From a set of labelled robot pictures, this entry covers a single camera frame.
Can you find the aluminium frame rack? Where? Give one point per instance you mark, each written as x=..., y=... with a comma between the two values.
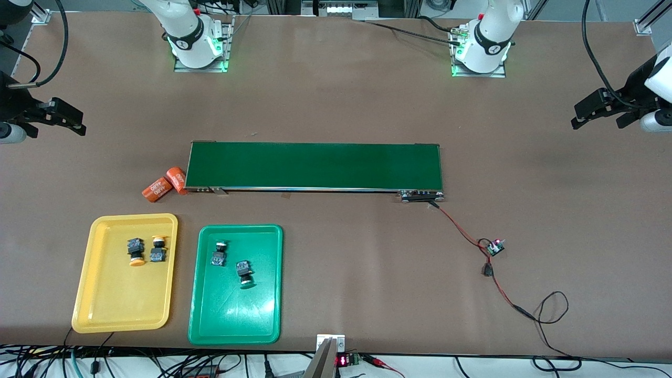
x=412, y=8

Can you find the yellow plastic tray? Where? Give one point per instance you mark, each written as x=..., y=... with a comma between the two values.
x=126, y=299

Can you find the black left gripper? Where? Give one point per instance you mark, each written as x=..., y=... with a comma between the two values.
x=631, y=94

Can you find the green mushroom push button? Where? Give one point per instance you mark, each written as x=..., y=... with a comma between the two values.
x=219, y=257
x=244, y=273

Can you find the green plastic tray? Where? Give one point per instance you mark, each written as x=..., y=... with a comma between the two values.
x=236, y=310

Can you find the red alligator clip lead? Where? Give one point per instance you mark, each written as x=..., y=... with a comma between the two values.
x=378, y=361

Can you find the red digit display module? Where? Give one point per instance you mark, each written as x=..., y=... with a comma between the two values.
x=344, y=360

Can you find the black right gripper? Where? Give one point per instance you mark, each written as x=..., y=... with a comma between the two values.
x=14, y=107

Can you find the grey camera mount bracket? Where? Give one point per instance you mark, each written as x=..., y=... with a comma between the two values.
x=328, y=344

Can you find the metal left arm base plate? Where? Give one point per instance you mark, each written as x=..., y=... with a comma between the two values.
x=499, y=73

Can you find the green belt conveyor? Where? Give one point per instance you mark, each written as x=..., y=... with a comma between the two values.
x=315, y=165

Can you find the yellow mushroom push button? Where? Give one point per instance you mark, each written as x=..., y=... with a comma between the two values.
x=157, y=255
x=137, y=261

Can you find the small motor controller board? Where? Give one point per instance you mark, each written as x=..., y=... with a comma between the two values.
x=495, y=248

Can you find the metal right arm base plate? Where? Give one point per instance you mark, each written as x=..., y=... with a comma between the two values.
x=229, y=42

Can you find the white lit device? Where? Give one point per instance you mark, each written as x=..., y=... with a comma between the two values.
x=346, y=9

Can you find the aluminium corner profile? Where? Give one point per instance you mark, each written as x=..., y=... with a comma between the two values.
x=648, y=21
x=42, y=16

